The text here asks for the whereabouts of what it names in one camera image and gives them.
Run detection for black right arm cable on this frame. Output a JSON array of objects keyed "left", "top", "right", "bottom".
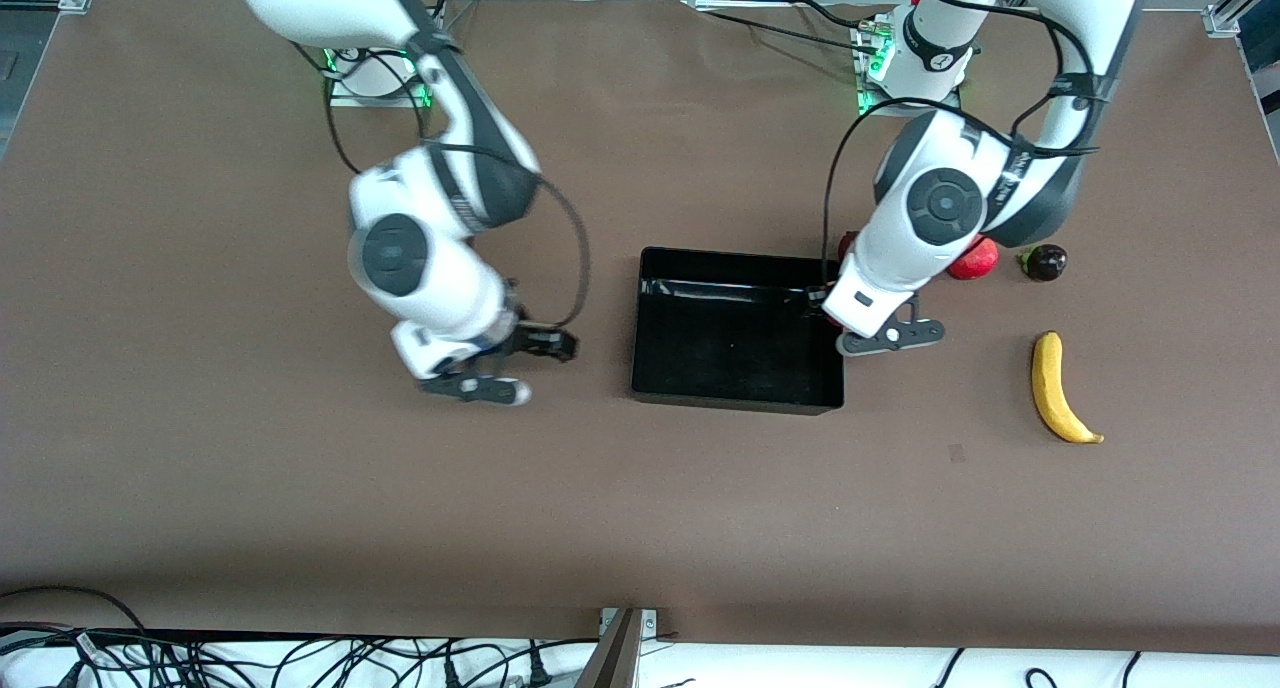
[{"left": 295, "top": 28, "right": 593, "bottom": 331}]

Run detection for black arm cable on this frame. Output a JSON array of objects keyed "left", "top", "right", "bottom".
[
  {"left": 822, "top": 0, "right": 1113, "bottom": 291},
  {"left": 295, "top": 28, "right": 593, "bottom": 331}
]

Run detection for black looped cable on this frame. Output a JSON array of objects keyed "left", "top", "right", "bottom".
[{"left": 0, "top": 585, "right": 151, "bottom": 637}]

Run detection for grey metal beam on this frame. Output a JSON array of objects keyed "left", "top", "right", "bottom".
[{"left": 573, "top": 608, "right": 641, "bottom": 688}]

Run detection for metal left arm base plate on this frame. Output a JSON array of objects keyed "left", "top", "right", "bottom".
[{"left": 855, "top": 20, "right": 964, "bottom": 119}]

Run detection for black plastic box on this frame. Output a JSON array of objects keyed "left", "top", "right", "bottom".
[{"left": 630, "top": 246, "right": 846, "bottom": 416}]

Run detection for red pomegranate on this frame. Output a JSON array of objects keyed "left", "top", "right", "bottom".
[{"left": 948, "top": 236, "right": 1000, "bottom": 281}]

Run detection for yellow banana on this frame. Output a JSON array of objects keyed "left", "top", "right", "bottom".
[{"left": 1031, "top": 330, "right": 1106, "bottom": 445}]

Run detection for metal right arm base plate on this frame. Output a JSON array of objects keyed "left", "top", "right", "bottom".
[{"left": 329, "top": 48, "right": 434, "bottom": 108}]

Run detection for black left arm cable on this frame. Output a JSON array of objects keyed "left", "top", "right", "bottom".
[{"left": 822, "top": 0, "right": 1113, "bottom": 291}]

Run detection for tangled black cables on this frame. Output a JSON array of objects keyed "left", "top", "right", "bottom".
[{"left": 0, "top": 623, "right": 601, "bottom": 688}]

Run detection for dark purple mangosteen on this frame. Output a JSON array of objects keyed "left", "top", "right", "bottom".
[{"left": 1017, "top": 244, "right": 1069, "bottom": 283}]

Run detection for black cable on table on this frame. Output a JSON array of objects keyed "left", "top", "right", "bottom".
[{"left": 695, "top": 0, "right": 881, "bottom": 55}]

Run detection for metal table edge bracket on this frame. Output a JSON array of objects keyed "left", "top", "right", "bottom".
[{"left": 598, "top": 608, "right": 659, "bottom": 641}]

